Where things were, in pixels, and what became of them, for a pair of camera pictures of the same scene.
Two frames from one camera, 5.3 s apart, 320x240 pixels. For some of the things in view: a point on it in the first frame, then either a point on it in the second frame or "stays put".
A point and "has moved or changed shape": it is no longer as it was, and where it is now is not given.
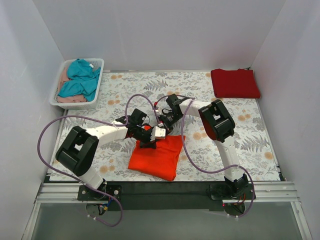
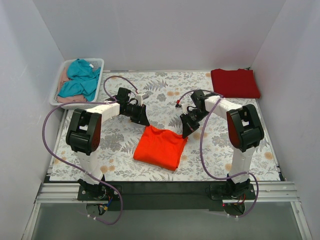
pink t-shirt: (76, 99) stays put
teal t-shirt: (85, 77) stays put
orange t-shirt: (160, 162) has moved or changed shape
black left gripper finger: (152, 144) to (144, 119)
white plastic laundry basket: (54, 100) stays put
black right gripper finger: (169, 129) to (191, 124)
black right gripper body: (163, 120) to (189, 120)
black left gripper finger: (151, 145) to (142, 120)
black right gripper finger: (162, 124) to (187, 128)
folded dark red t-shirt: (237, 83) stays put
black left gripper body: (147, 142) to (139, 113)
